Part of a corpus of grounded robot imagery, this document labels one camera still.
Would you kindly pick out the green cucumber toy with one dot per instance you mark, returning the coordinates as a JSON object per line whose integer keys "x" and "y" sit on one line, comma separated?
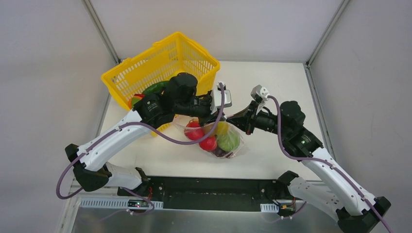
{"x": 156, "y": 88}

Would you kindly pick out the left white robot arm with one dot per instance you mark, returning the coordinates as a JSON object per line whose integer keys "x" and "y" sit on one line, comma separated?
{"x": 90, "y": 161}

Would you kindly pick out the red tomato toy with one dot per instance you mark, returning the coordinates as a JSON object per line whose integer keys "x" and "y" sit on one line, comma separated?
{"x": 209, "y": 144}

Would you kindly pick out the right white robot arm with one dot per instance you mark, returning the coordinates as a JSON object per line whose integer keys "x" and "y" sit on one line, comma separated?
{"x": 353, "y": 208}

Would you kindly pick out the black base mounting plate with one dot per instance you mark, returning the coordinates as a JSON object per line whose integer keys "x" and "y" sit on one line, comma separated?
{"x": 215, "y": 194}

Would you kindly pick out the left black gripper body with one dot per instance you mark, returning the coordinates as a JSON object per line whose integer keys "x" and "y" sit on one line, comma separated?
{"x": 208, "y": 107}

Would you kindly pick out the purple grapes toy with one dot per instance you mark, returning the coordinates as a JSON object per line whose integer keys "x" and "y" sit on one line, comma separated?
{"x": 220, "y": 153}

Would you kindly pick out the yellow-green pepper toy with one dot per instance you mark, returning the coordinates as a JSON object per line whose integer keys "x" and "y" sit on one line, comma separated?
{"x": 221, "y": 129}

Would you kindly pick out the yellow plastic basket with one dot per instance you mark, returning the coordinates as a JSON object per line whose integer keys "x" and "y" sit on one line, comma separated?
{"x": 166, "y": 58}

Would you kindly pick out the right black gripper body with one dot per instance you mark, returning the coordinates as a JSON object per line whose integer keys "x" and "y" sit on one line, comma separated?
{"x": 251, "y": 116}

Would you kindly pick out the small orange toy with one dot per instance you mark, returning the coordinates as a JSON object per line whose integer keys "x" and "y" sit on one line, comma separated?
{"x": 134, "y": 99}

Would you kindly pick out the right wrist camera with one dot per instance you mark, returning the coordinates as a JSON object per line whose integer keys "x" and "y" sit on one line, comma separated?
{"x": 260, "y": 95}

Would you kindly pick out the green cabbage toy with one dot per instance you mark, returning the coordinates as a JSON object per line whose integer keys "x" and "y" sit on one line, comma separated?
{"x": 229, "y": 141}

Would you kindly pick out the clear pink-dotted zip bag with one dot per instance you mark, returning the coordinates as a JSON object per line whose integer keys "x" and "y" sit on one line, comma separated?
{"x": 181, "y": 121}

